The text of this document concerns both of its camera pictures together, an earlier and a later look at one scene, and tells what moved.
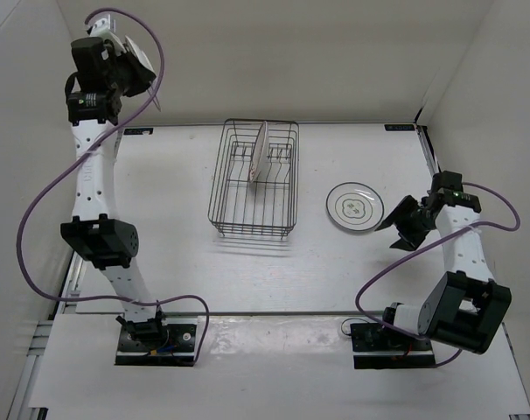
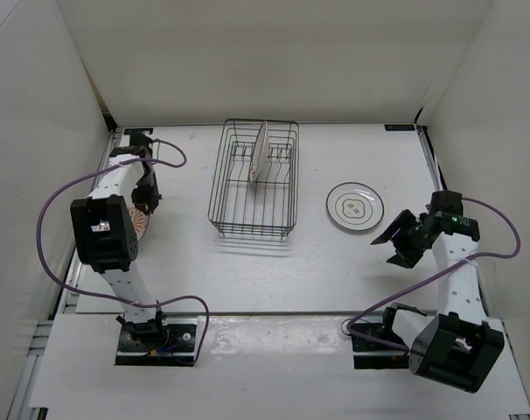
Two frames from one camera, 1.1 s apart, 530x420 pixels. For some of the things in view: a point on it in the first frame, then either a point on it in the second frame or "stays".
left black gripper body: x=127 y=75 → x=146 y=191
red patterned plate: x=144 y=60 → x=140 y=220
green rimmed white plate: x=355 y=206 stays
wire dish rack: x=254 y=188 stays
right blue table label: x=399 y=127 stays
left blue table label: x=138 y=131 stays
